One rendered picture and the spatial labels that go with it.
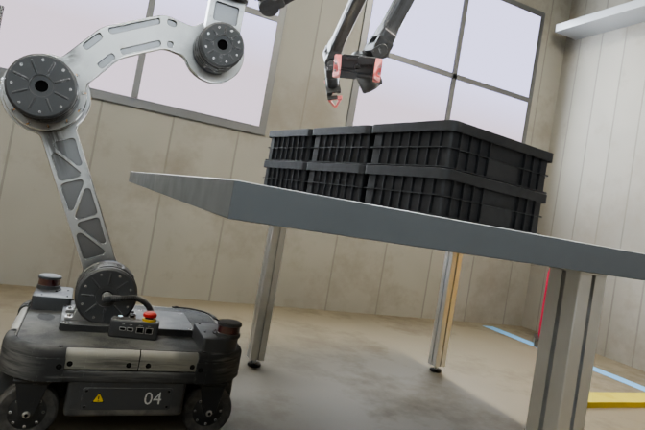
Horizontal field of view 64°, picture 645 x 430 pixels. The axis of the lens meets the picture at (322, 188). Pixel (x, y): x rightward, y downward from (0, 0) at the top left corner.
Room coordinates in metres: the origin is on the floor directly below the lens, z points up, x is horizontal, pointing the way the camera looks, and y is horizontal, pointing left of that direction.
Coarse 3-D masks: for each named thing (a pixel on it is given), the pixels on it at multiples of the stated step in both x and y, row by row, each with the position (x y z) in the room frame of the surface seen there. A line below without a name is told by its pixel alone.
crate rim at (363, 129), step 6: (348, 126) 1.47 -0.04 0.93; (354, 126) 1.45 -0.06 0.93; (360, 126) 1.43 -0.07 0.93; (366, 126) 1.40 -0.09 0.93; (318, 132) 1.60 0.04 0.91; (324, 132) 1.57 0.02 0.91; (330, 132) 1.54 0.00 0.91; (336, 132) 1.52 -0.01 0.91; (342, 132) 1.49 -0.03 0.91; (348, 132) 1.47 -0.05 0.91; (354, 132) 1.44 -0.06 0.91; (360, 132) 1.42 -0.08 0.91; (366, 132) 1.40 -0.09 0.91
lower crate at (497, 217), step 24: (384, 168) 1.32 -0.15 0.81; (408, 168) 1.24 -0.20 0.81; (432, 168) 1.18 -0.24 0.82; (384, 192) 1.32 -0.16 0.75; (408, 192) 1.25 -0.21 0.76; (432, 192) 1.18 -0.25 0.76; (456, 192) 1.18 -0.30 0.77; (480, 192) 1.23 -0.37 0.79; (504, 192) 1.26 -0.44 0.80; (528, 192) 1.31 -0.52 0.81; (456, 216) 1.19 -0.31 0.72; (480, 216) 1.22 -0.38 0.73; (504, 216) 1.27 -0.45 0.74; (528, 216) 1.34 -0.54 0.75
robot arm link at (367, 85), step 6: (372, 48) 1.58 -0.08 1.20; (378, 48) 1.58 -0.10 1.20; (384, 48) 1.58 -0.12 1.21; (366, 54) 1.61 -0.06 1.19; (372, 54) 1.57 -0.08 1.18; (378, 54) 1.58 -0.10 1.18; (384, 54) 1.59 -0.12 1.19; (360, 78) 1.60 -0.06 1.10; (360, 84) 1.62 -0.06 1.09; (366, 84) 1.60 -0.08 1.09; (372, 84) 1.61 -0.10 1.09; (378, 84) 1.62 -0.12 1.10; (366, 90) 1.62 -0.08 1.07
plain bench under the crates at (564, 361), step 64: (192, 192) 0.72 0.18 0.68; (256, 192) 0.53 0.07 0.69; (448, 256) 2.52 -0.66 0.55; (512, 256) 0.67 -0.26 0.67; (576, 256) 0.72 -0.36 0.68; (640, 256) 0.77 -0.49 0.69; (256, 320) 2.12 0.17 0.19; (448, 320) 2.50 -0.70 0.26; (576, 320) 0.80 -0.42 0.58; (576, 384) 0.81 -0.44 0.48
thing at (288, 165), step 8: (272, 168) 1.85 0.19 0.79; (280, 168) 1.79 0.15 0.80; (288, 168) 1.73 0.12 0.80; (296, 168) 1.68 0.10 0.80; (304, 168) 1.65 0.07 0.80; (272, 176) 1.84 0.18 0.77; (280, 176) 1.79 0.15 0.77; (288, 176) 1.73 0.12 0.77; (296, 176) 1.70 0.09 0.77; (304, 176) 1.66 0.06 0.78; (264, 184) 1.88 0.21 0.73; (272, 184) 1.82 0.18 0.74; (280, 184) 1.76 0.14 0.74; (288, 184) 1.73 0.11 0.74; (296, 184) 1.69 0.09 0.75; (304, 184) 1.66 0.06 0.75
